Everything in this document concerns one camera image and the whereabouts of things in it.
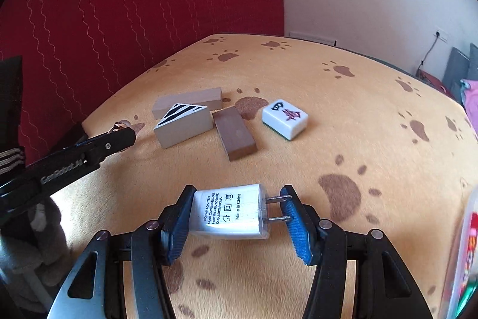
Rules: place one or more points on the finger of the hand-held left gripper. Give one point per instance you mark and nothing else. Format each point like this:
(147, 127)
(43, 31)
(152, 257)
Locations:
(112, 145)

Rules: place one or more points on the striped triangular block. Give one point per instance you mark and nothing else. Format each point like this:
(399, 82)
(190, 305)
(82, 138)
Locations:
(186, 128)

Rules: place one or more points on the beige wooden block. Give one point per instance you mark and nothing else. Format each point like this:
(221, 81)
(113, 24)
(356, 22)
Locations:
(186, 98)

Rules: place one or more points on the white mahjong tile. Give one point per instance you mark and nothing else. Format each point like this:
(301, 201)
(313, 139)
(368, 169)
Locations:
(283, 117)

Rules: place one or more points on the yellow paw print blanket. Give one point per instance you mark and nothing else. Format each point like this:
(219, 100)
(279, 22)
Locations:
(336, 154)

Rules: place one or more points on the brown wooden block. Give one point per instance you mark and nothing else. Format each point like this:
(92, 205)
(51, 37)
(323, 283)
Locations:
(235, 136)

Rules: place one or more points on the clear plastic bowl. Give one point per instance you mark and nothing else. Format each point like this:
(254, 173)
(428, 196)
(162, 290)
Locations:
(453, 248)

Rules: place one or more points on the pink blanket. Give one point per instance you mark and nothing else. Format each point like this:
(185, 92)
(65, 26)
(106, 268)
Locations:
(471, 93)

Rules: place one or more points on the red candy tube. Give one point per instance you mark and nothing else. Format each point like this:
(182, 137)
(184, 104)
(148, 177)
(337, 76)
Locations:
(469, 236)

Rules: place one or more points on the white power adapter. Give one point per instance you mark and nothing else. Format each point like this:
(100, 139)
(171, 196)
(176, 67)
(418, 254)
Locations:
(227, 210)

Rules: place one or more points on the red curtain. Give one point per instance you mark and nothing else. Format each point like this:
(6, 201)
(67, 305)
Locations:
(149, 5)

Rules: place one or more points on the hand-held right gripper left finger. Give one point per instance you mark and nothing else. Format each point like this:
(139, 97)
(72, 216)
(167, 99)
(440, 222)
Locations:
(175, 236)

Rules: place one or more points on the white wall socket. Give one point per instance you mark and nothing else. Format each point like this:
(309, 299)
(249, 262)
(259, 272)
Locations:
(440, 35)

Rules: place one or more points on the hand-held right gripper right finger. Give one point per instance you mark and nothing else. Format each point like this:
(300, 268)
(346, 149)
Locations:
(298, 229)

